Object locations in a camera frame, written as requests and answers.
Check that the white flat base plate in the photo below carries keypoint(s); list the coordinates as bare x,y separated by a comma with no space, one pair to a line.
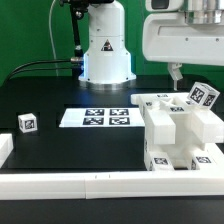
101,117

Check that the white chair back frame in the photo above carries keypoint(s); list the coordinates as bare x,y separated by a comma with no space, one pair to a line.
170,118

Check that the white left fence piece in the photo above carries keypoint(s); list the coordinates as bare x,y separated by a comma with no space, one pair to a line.
6,146

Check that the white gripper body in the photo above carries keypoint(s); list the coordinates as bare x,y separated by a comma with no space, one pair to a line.
167,38

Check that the white L-shaped fence rail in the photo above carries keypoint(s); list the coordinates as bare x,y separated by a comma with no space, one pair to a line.
96,163

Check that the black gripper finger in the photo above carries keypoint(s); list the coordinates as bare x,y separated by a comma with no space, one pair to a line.
174,71

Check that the white tagged cube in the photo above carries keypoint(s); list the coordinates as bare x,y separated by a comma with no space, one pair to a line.
27,122
203,95

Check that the white chair seat block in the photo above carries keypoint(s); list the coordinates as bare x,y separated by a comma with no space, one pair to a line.
179,153

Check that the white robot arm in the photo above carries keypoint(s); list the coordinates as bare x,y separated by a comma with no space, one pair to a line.
197,12

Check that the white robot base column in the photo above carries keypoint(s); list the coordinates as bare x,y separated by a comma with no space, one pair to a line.
107,62

